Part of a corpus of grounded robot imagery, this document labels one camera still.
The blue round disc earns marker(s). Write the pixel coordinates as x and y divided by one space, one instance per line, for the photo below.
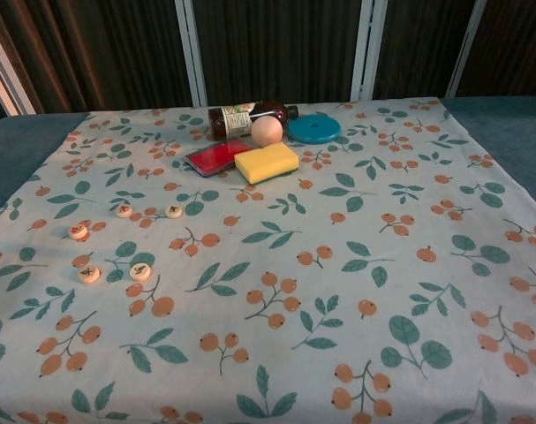
325 128

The yellow sponge block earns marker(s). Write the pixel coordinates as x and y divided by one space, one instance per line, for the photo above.
267 163

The floral print tablecloth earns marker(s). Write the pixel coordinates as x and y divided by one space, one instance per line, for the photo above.
294 265

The red ink pad case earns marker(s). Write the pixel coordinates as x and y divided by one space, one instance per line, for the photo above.
214 155

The beige wooden ball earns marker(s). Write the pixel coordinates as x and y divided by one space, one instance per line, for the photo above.
267 131

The brown glass bottle with label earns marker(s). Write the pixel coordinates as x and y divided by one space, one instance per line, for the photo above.
232 121

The white screen frame post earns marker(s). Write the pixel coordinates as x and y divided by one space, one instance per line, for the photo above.
367 53
465 48
7 81
191 53

